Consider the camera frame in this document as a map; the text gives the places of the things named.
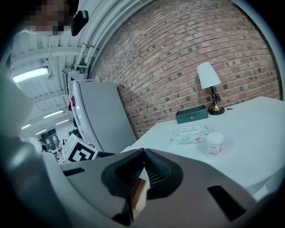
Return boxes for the clear cotton swab jar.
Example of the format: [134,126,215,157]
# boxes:
[207,131,225,160]

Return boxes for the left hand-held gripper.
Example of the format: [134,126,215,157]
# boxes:
[61,133,116,163]

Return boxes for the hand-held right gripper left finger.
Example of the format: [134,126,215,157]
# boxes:
[59,147,146,226]

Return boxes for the white wet wipes pack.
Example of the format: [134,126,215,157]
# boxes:
[170,124,214,145]

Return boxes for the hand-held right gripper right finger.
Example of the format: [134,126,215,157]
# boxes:
[144,148,258,228]

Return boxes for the black head-worn camera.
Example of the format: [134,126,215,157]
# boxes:
[70,9,90,37]

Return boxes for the small red white item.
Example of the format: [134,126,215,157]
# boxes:
[131,177,149,219]

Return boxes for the dark green box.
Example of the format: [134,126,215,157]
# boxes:
[175,104,209,124]

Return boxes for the white shade table lamp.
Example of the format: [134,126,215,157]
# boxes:
[196,61,226,116]

